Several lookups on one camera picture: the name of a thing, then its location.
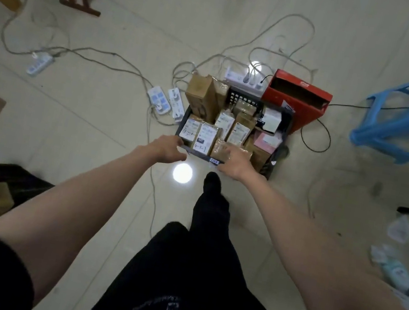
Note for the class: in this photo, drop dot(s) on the white power strip with plugs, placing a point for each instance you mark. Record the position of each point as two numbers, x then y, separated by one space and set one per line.
241 78

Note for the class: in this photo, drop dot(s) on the person's left hand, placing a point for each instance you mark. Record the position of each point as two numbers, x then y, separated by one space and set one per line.
166 149

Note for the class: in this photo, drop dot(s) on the pile of brown labelled parcels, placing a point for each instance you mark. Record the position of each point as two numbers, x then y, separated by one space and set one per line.
207 137

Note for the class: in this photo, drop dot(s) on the clear plastic bags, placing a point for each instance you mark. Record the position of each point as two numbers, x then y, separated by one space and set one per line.
394 265

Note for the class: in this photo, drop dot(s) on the person's black sock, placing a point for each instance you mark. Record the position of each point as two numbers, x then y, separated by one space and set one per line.
212 184

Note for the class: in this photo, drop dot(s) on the small white box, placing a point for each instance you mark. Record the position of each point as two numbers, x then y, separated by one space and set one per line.
271 120

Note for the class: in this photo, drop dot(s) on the pink wrapped parcel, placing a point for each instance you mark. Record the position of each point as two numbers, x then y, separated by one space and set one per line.
268 140

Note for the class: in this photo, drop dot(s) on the person's left thumb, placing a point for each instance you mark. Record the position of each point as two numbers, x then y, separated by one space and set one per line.
180 155

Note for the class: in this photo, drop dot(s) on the person's right thumb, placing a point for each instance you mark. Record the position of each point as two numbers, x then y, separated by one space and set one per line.
224 167

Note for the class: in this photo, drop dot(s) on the black plastic bin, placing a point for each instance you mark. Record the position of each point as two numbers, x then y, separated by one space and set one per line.
22 182

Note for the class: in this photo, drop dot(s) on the person's right forearm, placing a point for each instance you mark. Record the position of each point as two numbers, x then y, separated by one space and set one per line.
318 267

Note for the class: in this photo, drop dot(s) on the person's black trousers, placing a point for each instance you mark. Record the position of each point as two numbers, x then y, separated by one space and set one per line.
198 254

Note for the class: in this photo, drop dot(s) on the red cardboard box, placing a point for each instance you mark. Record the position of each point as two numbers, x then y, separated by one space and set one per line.
307 108

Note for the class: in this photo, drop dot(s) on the person's right hand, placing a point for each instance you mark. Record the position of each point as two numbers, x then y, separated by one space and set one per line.
240 166

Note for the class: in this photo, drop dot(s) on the person's left forearm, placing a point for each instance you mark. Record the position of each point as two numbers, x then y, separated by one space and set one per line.
74 201

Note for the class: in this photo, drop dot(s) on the black plastic crate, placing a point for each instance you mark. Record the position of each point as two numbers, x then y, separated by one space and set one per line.
276 161

